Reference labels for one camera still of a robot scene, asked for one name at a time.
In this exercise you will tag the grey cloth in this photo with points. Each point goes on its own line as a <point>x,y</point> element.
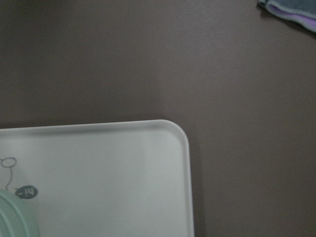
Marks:
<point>290,9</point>

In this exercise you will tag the cream rabbit serving tray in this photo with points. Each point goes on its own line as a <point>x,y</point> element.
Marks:
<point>120,179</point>

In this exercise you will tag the top green bowl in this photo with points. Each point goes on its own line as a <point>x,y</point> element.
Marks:
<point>16,218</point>

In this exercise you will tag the purple cloth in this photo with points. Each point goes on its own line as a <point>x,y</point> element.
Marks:
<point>307,22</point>

